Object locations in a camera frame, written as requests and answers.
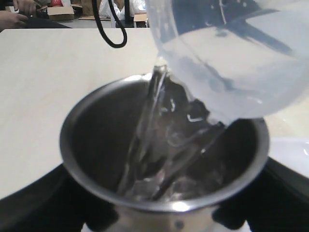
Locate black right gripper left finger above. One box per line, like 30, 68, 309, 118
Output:
0, 165, 118, 232

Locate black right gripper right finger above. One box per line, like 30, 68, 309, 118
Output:
212, 158, 309, 232

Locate stainless steel cup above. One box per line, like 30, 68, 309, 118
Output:
59, 73, 269, 232

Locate clear plastic cup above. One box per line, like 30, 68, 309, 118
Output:
145, 0, 309, 125

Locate bystander hand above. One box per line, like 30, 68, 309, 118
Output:
0, 11, 28, 32

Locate cardboard boxes in background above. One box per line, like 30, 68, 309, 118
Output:
38, 0, 148, 23

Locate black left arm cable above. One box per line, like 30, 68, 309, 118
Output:
91, 0, 128, 48

